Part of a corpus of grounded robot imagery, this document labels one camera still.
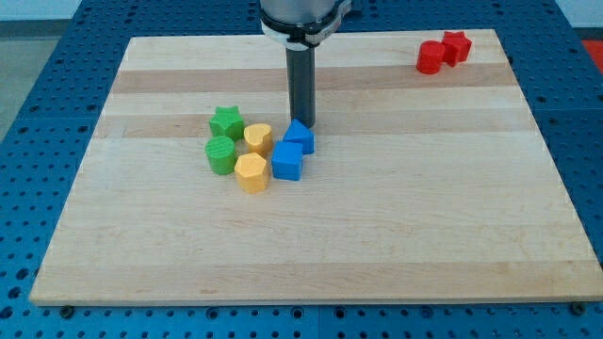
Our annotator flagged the red star block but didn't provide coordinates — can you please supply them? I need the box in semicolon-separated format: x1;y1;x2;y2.
441;31;472;67

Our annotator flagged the blue cube block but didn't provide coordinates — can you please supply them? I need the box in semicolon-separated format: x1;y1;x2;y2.
271;141;303;181

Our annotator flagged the green star block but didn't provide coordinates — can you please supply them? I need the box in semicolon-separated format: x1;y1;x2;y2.
209;105;245;141

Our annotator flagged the yellow hexagon block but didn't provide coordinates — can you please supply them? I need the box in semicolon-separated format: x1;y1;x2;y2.
235;153;269;194

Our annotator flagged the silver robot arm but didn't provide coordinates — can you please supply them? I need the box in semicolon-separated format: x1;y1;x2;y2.
260;0;353;128

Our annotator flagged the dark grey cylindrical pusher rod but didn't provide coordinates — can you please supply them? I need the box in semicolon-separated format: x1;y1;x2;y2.
285;48;316;128

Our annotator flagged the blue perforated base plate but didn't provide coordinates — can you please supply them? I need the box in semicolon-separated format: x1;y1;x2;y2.
1;0;602;338

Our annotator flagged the red cylinder block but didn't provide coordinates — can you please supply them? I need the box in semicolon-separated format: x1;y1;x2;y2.
416;40;446;74

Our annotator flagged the light wooden board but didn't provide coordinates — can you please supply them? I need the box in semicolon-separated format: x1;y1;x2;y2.
30;29;602;306

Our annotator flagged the yellow heart block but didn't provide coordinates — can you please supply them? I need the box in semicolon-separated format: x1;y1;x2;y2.
243;123;274;157

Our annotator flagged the green cylinder block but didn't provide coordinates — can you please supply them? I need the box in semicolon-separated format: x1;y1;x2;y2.
204;136;236;175

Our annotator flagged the blue triangle block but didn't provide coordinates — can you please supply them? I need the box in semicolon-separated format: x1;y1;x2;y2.
283;119;315;154

